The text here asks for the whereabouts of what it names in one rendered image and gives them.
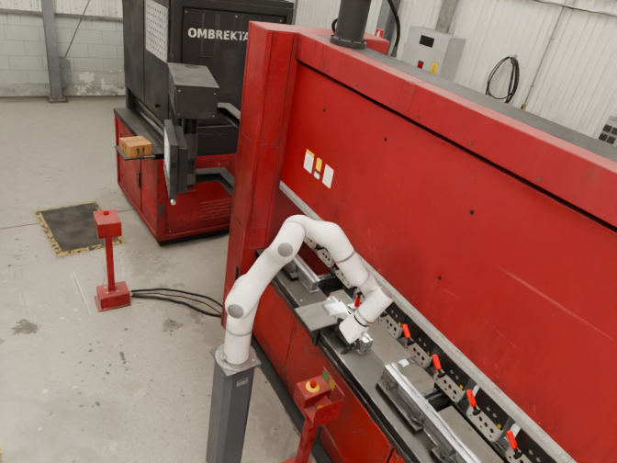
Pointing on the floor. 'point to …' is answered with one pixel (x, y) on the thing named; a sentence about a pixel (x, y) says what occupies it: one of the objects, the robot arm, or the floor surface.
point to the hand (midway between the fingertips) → (338, 344)
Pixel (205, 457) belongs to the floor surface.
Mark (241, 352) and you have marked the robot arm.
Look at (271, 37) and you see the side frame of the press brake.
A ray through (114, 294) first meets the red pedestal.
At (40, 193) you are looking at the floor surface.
